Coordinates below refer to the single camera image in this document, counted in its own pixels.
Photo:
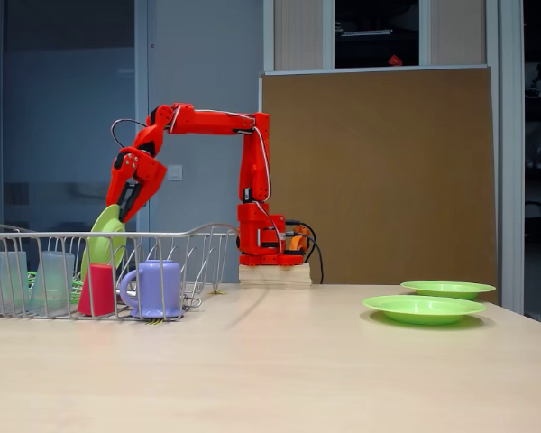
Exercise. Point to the red printed robot arm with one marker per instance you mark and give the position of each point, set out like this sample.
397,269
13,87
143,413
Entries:
207,122

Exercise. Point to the spiral bound notebook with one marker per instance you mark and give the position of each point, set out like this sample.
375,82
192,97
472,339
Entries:
367,32

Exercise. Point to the grey translucent plastic cup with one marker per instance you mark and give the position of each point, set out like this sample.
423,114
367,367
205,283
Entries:
9,282
54,279

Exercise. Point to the grey glass door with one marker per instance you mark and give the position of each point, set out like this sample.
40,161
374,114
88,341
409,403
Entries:
72,90

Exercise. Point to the dark kettle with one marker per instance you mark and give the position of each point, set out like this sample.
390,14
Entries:
536,221

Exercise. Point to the wooden base block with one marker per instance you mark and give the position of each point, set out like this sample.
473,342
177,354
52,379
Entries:
275,276

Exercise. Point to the green plastic plate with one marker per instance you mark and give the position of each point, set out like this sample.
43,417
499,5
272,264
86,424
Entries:
451,288
103,225
424,309

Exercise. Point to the orange table clamp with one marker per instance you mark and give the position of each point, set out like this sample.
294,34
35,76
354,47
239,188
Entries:
299,241

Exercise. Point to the purple plastic mug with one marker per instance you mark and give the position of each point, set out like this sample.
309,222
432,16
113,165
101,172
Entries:
160,288

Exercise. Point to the white light switch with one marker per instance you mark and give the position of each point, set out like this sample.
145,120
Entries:
176,172

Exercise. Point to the brown cork board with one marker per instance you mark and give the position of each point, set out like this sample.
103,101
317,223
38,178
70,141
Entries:
410,158

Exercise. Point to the small red object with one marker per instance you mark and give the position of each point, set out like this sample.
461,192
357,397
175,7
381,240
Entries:
394,60

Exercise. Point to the red plastic cup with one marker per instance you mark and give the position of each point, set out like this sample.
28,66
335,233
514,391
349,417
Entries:
97,291

